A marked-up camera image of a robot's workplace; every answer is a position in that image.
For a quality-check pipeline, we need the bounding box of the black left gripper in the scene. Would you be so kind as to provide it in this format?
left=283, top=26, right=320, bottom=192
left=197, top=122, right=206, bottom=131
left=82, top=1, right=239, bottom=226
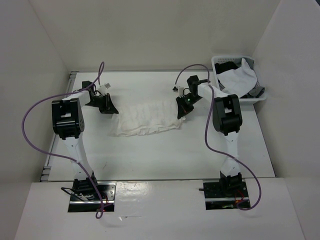
left=84, top=93, right=119, bottom=114

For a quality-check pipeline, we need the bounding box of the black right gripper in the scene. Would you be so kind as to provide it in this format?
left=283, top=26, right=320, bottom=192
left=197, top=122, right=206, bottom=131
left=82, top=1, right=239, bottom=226
left=176, top=93, right=203, bottom=119

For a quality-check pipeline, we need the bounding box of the white pleated skirt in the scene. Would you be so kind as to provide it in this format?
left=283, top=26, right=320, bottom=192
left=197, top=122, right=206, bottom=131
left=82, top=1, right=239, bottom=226
left=108, top=100, right=186, bottom=137

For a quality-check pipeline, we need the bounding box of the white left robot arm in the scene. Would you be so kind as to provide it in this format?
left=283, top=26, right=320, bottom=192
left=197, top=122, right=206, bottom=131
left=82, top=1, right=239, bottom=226
left=51, top=81, right=119, bottom=200

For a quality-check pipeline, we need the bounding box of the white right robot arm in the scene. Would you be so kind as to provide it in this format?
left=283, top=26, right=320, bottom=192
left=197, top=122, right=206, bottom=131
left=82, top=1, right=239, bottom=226
left=109, top=75, right=243, bottom=197

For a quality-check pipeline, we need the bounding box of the white plastic basket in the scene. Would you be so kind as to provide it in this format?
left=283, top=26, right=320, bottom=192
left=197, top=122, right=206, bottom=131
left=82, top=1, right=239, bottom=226
left=211, top=55, right=267, bottom=105

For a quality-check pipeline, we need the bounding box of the black garment in basket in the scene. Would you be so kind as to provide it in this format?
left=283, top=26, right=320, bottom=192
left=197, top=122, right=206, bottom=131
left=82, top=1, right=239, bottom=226
left=214, top=61, right=239, bottom=75

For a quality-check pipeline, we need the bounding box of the white garment in basket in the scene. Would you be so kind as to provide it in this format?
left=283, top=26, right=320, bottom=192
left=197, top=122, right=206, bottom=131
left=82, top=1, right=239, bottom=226
left=216, top=57, right=258, bottom=98

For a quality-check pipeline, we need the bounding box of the grey garment in basket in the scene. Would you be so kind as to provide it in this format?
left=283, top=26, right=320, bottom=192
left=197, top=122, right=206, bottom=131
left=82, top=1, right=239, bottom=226
left=241, top=57, right=265, bottom=99

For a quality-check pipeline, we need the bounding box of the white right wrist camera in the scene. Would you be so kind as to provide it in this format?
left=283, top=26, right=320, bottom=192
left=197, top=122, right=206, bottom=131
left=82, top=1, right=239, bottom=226
left=172, top=85, right=186, bottom=98

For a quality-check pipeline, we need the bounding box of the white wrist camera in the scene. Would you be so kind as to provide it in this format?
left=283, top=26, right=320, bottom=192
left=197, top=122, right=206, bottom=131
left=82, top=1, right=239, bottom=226
left=172, top=85, right=186, bottom=98
left=97, top=83, right=111, bottom=96

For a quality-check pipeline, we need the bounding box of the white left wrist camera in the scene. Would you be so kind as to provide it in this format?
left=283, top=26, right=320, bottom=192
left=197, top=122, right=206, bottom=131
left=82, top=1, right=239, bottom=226
left=97, top=83, right=111, bottom=96

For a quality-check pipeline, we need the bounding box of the aluminium table edge rail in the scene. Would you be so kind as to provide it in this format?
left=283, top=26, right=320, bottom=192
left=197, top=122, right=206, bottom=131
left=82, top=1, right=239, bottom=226
left=39, top=70, right=80, bottom=182

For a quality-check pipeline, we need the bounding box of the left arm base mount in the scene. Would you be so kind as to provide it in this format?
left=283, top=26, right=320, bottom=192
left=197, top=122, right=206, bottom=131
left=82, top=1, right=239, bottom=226
left=61, top=181, right=117, bottom=213

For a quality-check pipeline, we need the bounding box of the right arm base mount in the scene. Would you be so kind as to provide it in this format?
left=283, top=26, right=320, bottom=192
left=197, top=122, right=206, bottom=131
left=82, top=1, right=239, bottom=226
left=198, top=173, right=251, bottom=210

